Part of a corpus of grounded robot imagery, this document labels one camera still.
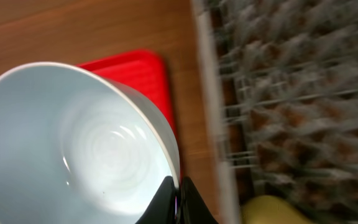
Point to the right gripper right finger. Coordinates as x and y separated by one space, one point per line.
193 209

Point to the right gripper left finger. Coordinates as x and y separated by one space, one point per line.
161 209

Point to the yellow cup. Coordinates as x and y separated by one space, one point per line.
268 209

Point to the light blue bowl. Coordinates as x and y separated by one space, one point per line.
76 148

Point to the grey dishwasher rack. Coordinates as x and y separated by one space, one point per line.
280 81

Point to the red serving tray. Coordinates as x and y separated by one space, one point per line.
140 77

